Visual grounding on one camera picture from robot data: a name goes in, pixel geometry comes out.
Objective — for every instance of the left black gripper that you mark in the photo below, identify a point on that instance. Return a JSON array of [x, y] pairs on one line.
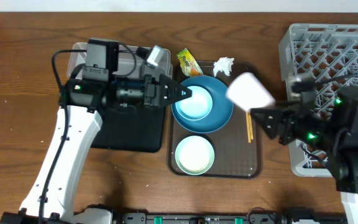
[[150, 89]]

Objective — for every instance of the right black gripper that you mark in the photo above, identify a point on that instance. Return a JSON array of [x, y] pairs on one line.
[[289, 120]]

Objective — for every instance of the wooden chopstick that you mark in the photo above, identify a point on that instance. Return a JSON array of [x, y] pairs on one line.
[[248, 128], [251, 128]]

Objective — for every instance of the light blue bowl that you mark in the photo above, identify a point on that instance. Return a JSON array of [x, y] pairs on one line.
[[196, 107]]

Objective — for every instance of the pink white cup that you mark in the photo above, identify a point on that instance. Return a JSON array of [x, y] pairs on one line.
[[247, 92]]

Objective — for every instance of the dark blue plate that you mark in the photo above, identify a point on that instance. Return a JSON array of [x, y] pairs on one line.
[[221, 110]]

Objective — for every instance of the light green bowl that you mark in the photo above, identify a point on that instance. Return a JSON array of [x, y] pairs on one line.
[[194, 155]]

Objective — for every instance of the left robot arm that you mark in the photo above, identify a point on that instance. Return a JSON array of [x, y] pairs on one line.
[[79, 119]]

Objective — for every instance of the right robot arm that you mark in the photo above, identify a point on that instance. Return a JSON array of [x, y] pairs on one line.
[[336, 136]]

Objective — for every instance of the grey dishwasher rack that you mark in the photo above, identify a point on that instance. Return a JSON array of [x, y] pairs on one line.
[[323, 51]]

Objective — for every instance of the yellow snack wrapper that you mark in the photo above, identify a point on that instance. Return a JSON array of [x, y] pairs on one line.
[[188, 64]]

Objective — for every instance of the clear plastic bin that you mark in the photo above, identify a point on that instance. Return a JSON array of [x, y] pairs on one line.
[[129, 60]]

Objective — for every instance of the black plastic tray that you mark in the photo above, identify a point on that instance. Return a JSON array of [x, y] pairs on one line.
[[131, 129]]

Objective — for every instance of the brown serving tray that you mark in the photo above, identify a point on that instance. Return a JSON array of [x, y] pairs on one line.
[[234, 156]]

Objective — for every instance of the crumpled white tissue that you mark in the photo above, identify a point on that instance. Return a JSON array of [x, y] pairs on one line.
[[224, 64]]

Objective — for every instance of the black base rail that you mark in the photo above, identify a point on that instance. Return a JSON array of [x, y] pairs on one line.
[[256, 215]]

